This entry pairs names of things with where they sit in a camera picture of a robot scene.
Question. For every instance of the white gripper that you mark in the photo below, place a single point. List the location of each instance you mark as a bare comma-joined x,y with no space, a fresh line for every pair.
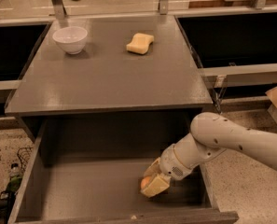
171,164

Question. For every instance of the orange fruit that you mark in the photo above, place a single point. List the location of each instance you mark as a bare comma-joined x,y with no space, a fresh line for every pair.
144,182

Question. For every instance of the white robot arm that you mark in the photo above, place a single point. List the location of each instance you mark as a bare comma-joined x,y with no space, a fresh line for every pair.
210,134

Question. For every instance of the open grey wooden drawer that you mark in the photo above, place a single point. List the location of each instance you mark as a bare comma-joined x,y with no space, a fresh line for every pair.
87,169

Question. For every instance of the grey cabinet counter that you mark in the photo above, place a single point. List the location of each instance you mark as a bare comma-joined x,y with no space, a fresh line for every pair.
105,77

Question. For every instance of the yellow sponge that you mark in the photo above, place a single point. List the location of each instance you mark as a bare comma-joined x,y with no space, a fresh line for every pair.
140,43

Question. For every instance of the green bottle on floor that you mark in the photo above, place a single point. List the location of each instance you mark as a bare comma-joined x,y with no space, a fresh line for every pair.
15,178

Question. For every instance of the white ceramic bowl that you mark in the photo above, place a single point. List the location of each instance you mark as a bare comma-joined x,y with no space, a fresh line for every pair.
72,39

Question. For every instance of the black wire basket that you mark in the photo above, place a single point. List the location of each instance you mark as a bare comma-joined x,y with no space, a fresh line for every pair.
24,154

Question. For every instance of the metal bracket left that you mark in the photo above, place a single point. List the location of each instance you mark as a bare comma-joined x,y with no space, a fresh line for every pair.
59,9

